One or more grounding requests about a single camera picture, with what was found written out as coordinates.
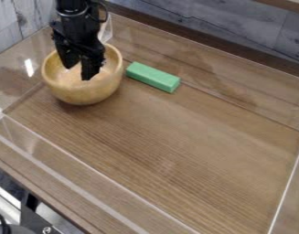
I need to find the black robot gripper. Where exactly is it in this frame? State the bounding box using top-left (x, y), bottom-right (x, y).
top-left (49, 13), bottom-right (107, 80)

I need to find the wooden bowl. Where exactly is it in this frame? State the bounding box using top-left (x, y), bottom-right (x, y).
top-left (41, 44), bottom-right (123, 105)

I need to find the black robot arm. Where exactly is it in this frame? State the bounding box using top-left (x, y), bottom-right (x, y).
top-left (49, 0), bottom-right (108, 80)

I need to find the green stick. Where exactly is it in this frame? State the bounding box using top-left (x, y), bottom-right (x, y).
top-left (125, 62), bottom-right (180, 93)

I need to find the black metal base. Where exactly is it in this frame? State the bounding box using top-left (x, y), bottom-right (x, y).
top-left (20, 192), bottom-right (64, 234)

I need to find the clear acrylic corner bracket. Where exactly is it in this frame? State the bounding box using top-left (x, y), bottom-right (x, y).
top-left (97, 18), bottom-right (112, 44)

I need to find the clear acrylic enclosure wall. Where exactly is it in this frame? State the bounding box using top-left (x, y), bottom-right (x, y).
top-left (0, 112), bottom-right (199, 234)

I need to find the black cable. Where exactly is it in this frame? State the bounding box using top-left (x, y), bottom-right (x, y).
top-left (0, 209), bottom-right (12, 234)

